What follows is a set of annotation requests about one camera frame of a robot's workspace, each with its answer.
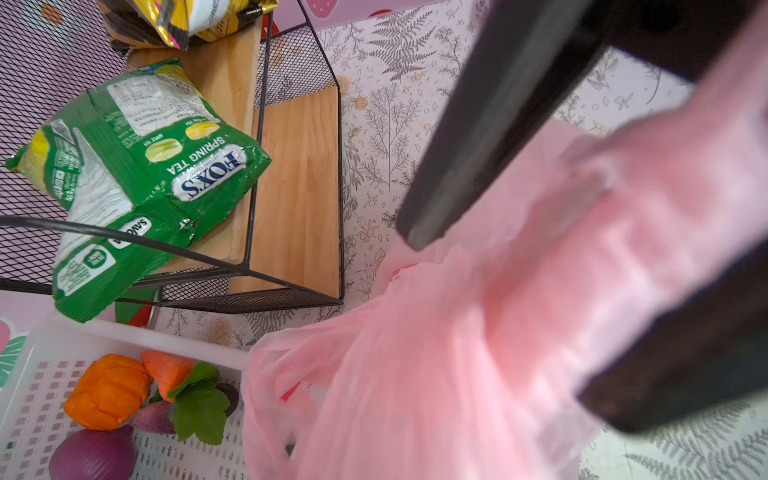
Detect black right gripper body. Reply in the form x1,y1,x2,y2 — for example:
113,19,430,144
590,0,762,81

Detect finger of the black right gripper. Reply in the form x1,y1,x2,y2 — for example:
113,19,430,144
578,243,767,433
396,1,612,250

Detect pink plastic grocery bag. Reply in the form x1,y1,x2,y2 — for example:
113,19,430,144
242,2,767,479

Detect colourful snack packet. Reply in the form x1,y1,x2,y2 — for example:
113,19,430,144
97,0,279,51

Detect green snack packet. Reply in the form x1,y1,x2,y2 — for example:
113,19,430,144
6,58,271,322

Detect orange toy pumpkin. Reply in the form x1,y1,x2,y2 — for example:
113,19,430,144
64,354,151,431

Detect purple toy eggplant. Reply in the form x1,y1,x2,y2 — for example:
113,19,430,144
49,425,136,480

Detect white plastic vegetable basket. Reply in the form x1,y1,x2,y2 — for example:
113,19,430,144
1,313,248,479

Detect black wire mesh basket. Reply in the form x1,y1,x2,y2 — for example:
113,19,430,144
1,1,344,321

